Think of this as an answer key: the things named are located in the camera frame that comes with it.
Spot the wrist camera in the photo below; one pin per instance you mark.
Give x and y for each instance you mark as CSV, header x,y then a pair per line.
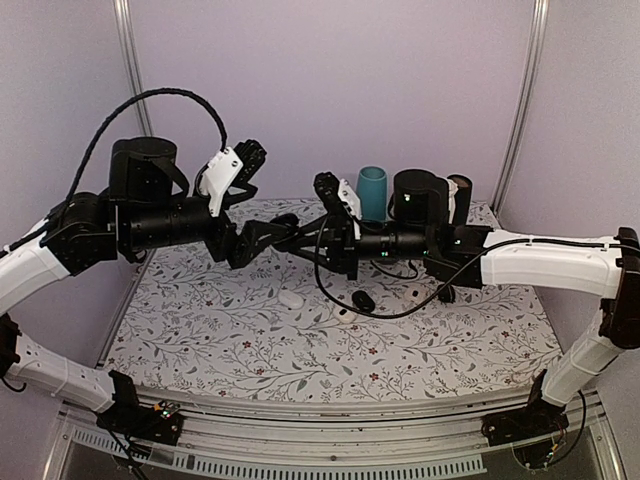
x,y
231,166
339,199

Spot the small black round case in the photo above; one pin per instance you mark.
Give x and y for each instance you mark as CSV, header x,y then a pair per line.
x,y
446,294

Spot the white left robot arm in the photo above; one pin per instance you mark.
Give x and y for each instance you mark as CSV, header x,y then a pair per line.
x,y
148,204

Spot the aluminium frame post right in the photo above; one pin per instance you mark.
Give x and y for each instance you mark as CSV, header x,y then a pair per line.
x,y
533,56

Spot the floral patterned table mat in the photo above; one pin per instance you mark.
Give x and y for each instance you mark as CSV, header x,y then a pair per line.
x,y
197,326

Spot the white earbud charging case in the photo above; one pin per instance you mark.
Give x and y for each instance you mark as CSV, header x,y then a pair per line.
x,y
290,299

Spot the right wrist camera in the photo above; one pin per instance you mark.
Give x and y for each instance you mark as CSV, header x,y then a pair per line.
x,y
339,199

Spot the teal tall vase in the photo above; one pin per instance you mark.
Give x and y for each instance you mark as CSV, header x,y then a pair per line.
x,y
371,189

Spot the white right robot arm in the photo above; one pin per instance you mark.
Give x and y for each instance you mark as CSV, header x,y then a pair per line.
x,y
428,223

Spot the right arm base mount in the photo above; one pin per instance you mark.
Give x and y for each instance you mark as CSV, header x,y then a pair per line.
x,y
536,418

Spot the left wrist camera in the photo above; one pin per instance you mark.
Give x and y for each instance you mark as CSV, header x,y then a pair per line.
x,y
231,166

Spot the aluminium front rail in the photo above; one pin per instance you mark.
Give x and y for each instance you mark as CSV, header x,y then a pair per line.
x,y
415,439

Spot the black cylinder vase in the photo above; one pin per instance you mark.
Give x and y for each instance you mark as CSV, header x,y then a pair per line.
x,y
463,199

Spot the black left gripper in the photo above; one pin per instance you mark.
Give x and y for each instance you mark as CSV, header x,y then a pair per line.
x,y
245,250

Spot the aluminium frame post left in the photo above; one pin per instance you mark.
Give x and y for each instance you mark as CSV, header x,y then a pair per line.
x,y
125,31

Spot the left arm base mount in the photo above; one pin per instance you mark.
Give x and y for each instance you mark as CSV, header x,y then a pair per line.
x,y
161,423

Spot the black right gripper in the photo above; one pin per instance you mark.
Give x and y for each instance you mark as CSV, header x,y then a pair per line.
x,y
339,244

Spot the black earbud charging case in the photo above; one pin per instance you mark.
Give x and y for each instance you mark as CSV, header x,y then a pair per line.
x,y
285,222

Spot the cream case with black oval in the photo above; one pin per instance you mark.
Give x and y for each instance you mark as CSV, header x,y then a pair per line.
x,y
344,315

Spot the aluminium frame post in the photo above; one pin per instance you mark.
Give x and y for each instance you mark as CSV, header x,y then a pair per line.
x,y
125,31
533,56

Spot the white ribbed vase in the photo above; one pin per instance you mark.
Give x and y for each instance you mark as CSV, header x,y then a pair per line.
x,y
452,191

